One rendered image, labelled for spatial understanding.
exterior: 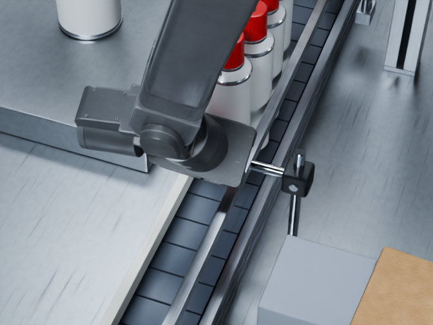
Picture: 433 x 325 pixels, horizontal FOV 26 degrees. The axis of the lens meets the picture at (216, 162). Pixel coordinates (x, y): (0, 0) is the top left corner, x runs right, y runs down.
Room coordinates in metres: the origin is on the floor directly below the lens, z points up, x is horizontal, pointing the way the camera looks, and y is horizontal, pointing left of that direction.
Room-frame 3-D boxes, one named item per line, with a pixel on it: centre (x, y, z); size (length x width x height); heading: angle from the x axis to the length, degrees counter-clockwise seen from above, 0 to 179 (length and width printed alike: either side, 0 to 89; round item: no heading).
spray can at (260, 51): (0.81, -0.04, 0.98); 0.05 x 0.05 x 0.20
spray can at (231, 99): (0.76, -0.01, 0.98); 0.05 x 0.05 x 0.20
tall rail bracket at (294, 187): (0.68, -0.07, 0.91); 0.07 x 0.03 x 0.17; 70
